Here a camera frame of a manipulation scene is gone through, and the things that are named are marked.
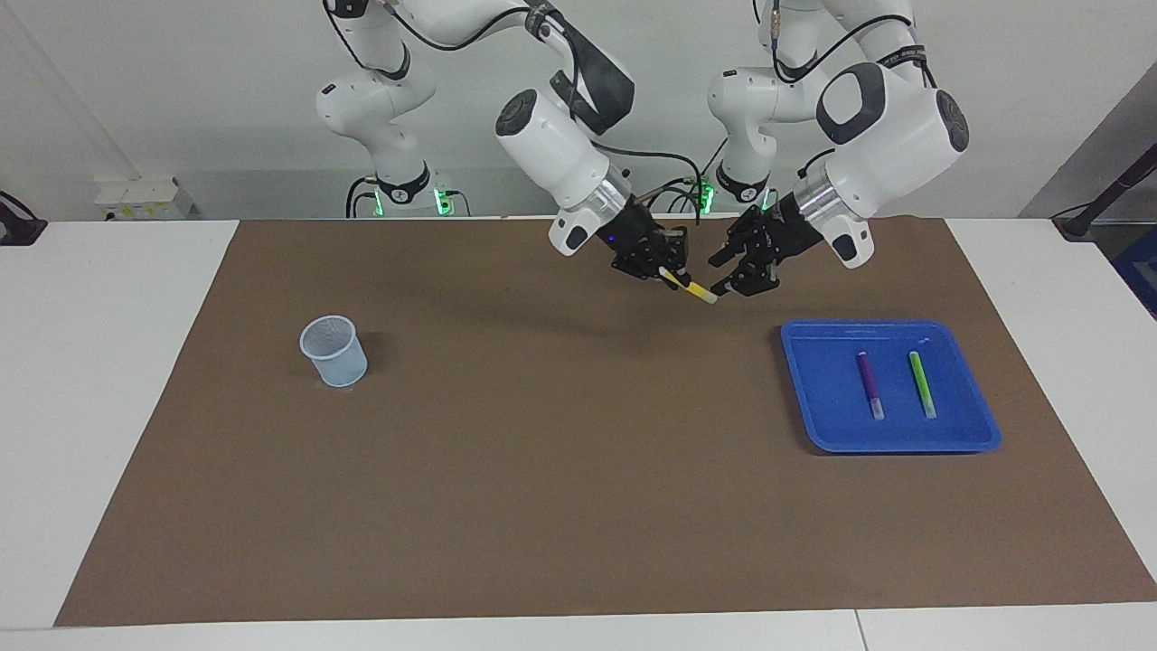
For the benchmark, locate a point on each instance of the yellow pen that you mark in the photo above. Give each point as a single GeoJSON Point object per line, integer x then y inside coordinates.
{"type": "Point", "coordinates": [698, 290]}

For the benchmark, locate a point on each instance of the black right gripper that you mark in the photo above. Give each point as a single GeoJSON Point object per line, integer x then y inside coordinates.
{"type": "Point", "coordinates": [637, 240]}

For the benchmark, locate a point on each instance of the translucent plastic cup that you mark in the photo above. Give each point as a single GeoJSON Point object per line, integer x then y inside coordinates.
{"type": "Point", "coordinates": [336, 362]}

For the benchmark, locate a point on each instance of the blue plastic tray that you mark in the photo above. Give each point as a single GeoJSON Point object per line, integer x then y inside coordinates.
{"type": "Point", "coordinates": [890, 434]}

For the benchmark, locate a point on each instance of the black stand pole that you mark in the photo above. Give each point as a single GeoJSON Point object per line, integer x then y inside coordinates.
{"type": "Point", "coordinates": [1107, 197]}

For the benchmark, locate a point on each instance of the blue box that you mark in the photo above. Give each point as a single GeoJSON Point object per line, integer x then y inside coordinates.
{"type": "Point", "coordinates": [1141, 271]}

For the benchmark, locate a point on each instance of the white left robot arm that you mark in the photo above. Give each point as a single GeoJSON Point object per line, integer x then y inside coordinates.
{"type": "Point", "coordinates": [895, 127]}

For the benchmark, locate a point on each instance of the black table clamp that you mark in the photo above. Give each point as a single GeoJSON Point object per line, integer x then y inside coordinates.
{"type": "Point", "coordinates": [18, 231]}

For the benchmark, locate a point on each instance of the brown table mat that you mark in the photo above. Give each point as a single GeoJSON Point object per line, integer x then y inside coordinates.
{"type": "Point", "coordinates": [578, 506]}

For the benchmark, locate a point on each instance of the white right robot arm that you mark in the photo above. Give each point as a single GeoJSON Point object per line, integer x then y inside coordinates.
{"type": "Point", "coordinates": [551, 145]}

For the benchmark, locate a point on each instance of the purple pen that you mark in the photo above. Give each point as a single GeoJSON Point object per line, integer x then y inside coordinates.
{"type": "Point", "coordinates": [870, 380]}

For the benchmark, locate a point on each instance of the green pen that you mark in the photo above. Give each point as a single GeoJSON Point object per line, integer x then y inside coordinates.
{"type": "Point", "coordinates": [922, 384]}

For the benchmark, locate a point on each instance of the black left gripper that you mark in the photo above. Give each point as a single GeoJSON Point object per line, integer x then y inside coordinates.
{"type": "Point", "coordinates": [791, 231]}

